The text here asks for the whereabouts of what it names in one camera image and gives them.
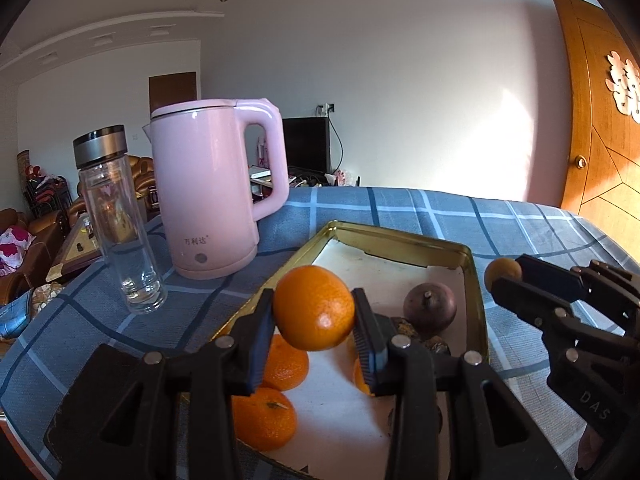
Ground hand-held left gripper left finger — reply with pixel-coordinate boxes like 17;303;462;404
44;287;277;480

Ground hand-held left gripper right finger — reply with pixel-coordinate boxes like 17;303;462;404
351;287;573;480

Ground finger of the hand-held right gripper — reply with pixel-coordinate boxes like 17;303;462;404
515;255;640;333
492;277;640;376

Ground mandarin orange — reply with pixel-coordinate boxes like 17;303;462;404
260;332;310;392
352;357;373;397
273;265;356;352
231;386;298;452

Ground cracked dark mangosteen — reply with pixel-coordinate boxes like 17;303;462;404
391;316;426;341

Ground small tan longan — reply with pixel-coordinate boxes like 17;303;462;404
483;257;523;291

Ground purple passion fruit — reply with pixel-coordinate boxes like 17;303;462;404
403;282;458;336

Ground gold metal tin box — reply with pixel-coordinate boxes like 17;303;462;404
210;220;489;480

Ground person's right hand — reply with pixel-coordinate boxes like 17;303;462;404
574;427;608;480

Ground blue plaid tablecloth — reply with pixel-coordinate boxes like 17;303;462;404
0;186;640;480

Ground orange wooden door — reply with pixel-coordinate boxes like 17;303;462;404
550;0;640;241

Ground pink electric kettle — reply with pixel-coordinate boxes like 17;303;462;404
142;98;291;281

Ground glass water bottle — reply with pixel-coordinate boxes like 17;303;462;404
73;125;169;315

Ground white paper door decoration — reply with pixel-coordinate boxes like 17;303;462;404
605;51;640;125

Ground wooden tea table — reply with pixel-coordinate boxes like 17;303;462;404
46;215;108;283

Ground black television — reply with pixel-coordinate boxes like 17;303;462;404
282;116;332;173

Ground brown leather sofa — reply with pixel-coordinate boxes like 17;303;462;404
67;155;161;221

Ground red floral cushion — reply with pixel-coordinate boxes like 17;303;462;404
0;225;37;277

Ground stacked dark chairs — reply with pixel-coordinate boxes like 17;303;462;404
22;175;68;218

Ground dark brown door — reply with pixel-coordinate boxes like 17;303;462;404
148;71;197;116

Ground black power cable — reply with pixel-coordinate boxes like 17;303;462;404
327;110;346;173

